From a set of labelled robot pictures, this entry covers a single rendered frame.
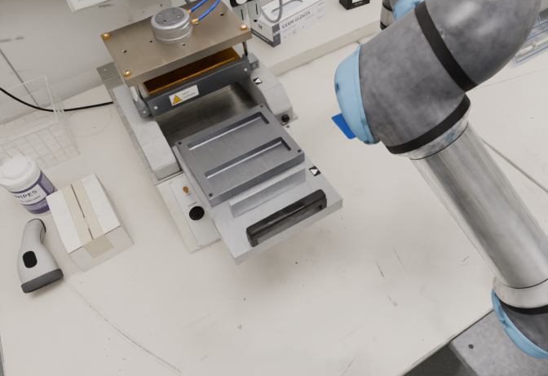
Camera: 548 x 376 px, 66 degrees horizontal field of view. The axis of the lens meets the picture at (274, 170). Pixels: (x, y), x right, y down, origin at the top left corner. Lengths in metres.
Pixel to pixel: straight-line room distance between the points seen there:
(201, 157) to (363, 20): 0.86
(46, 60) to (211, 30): 0.66
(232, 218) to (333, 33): 0.85
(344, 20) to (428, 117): 1.02
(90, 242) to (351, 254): 0.56
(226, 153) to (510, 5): 0.53
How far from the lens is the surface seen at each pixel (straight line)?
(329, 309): 0.91
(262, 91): 0.93
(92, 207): 1.04
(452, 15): 0.49
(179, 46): 0.90
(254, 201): 0.75
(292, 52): 1.37
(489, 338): 0.95
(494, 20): 0.50
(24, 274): 1.06
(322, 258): 0.95
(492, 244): 0.63
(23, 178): 1.12
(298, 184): 0.79
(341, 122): 1.20
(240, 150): 0.82
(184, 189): 0.91
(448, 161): 0.56
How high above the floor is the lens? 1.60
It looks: 51 degrees down
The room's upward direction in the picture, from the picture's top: 7 degrees counter-clockwise
